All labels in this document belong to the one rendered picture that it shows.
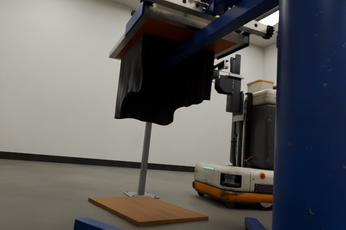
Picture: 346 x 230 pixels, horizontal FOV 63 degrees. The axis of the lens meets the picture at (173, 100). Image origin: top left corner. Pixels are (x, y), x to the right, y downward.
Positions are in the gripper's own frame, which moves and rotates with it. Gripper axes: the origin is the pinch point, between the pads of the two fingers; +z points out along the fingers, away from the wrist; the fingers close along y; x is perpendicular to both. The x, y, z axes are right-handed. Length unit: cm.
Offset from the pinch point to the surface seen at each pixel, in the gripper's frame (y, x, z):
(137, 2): 342, -55, -188
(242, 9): -57, 3, 21
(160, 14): -19.7, 22.0, 12.7
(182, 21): -19.7, 10.7, 13.3
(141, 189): 74, -10, 105
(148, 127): 74, -11, 58
